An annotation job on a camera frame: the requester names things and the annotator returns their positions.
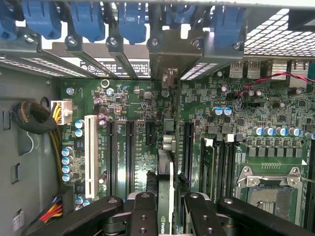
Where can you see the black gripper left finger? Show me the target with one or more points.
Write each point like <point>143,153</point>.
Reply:
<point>144,216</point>

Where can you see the white power connector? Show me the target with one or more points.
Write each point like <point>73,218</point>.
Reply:
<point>64,111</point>

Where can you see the blue card retention clip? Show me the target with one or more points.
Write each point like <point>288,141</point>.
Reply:
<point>133,24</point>
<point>7,24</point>
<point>41,19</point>
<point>88,22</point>
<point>182,14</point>
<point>229,24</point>

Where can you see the CPU socket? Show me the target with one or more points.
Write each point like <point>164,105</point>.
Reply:
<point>270,204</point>

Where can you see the black open PC case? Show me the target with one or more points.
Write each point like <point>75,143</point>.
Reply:
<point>29,157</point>

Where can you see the green motherboard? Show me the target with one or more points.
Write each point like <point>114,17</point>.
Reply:
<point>216,103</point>

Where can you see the white expansion slot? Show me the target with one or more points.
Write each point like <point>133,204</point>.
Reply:
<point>91,157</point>

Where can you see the metal slot cover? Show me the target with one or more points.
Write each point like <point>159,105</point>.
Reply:
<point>81,52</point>
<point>120,54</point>
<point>221,51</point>
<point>54,67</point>
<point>14,64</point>

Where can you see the short black expansion slot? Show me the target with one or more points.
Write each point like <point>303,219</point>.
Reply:
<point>150,134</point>

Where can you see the white printed label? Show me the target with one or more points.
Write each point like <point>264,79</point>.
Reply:
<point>108,68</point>

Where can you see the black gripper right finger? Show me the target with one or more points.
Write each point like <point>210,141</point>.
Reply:
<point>201,216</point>

